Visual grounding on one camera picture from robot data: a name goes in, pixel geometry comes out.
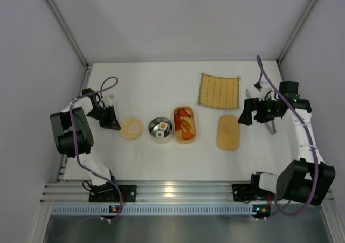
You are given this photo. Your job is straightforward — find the round steel container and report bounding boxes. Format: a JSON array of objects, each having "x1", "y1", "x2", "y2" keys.
[{"x1": 148, "y1": 117, "x2": 174, "y2": 144}]

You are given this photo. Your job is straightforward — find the grey slotted cable duct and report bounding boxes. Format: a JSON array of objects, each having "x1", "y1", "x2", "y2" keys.
[{"x1": 51, "y1": 204, "x2": 271, "y2": 216}]

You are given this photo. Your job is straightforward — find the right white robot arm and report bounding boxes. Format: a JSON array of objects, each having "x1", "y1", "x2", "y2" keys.
[{"x1": 238, "y1": 81, "x2": 336, "y2": 206}]

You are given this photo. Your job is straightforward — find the orange toy fried piece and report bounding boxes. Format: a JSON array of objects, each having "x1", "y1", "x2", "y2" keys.
[{"x1": 177, "y1": 108, "x2": 192, "y2": 118}]

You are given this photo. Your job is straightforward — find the aluminium mounting rail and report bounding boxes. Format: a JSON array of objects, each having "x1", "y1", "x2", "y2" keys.
[{"x1": 40, "y1": 180, "x2": 335, "y2": 204}]

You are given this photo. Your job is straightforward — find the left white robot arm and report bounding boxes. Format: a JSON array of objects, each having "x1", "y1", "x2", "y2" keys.
[{"x1": 50, "y1": 89, "x2": 121, "y2": 202}]

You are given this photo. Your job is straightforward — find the round tan lid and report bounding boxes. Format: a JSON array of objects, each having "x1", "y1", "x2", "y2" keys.
[{"x1": 120, "y1": 117, "x2": 143, "y2": 140}]

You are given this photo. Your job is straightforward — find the metal tongs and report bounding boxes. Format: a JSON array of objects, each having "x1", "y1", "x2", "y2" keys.
[{"x1": 245, "y1": 89, "x2": 277, "y2": 135}]

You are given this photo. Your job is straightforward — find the bamboo sushi mat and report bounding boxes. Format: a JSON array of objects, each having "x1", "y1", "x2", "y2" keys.
[{"x1": 197, "y1": 73, "x2": 241, "y2": 110}]

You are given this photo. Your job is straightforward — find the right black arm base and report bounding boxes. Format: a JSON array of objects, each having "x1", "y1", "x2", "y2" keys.
[{"x1": 231, "y1": 184, "x2": 275, "y2": 203}]

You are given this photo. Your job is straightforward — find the red toy shrimp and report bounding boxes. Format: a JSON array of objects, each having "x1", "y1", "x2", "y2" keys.
[{"x1": 174, "y1": 113, "x2": 182, "y2": 131}]

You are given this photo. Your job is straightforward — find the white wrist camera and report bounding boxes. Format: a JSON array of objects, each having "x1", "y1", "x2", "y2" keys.
[
  {"x1": 102, "y1": 94, "x2": 113, "y2": 107},
  {"x1": 254, "y1": 81, "x2": 272, "y2": 101}
]

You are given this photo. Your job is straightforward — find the orange toy chicken leg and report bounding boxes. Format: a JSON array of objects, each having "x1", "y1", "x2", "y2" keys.
[{"x1": 181, "y1": 128, "x2": 194, "y2": 140}]

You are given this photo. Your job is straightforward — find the orange sushi roll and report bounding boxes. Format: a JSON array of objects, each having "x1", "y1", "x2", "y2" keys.
[{"x1": 158, "y1": 122, "x2": 170, "y2": 131}]

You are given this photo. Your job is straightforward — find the oblong tan box lid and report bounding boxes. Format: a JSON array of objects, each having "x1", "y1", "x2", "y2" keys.
[{"x1": 216, "y1": 115, "x2": 240, "y2": 151}]

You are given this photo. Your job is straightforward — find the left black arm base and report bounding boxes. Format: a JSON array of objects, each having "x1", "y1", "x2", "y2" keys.
[{"x1": 88, "y1": 184, "x2": 137, "y2": 203}]

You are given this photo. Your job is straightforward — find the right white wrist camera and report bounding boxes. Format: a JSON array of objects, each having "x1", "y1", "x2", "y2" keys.
[{"x1": 254, "y1": 81, "x2": 272, "y2": 101}]

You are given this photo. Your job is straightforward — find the small orange toy piece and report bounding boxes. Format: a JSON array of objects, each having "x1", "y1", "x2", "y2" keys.
[{"x1": 181, "y1": 119, "x2": 191, "y2": 131}]

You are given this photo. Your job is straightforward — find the green sushi roll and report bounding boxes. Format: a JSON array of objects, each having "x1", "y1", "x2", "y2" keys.
[{"x1": 155, "y1": 130, "x2": 165, "y2": 138}]

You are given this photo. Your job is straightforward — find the oblong tan lunch box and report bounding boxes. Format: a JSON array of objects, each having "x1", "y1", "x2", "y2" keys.
[{"x1": 173, "y1": 106, "x2": 197, "y2": 144}]

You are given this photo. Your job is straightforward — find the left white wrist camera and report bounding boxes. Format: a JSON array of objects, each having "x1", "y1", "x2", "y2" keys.
[{"x1": 102, "y1": 94, "x2": 113, "y2": 107}]

